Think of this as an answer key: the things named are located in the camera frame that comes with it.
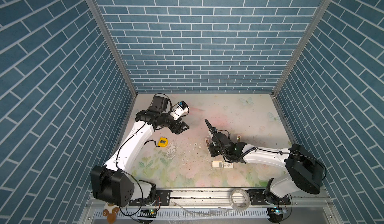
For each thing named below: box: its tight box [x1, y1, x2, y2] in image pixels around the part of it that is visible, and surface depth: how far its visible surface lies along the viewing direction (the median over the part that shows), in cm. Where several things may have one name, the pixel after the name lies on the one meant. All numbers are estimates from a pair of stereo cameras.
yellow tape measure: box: [158, 136, 169, 148], surface depth 93 cm
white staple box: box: [211, 161, 234, 169], surface depth 86 cm
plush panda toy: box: [102, 202, 120, 224], surface depth 69 cm
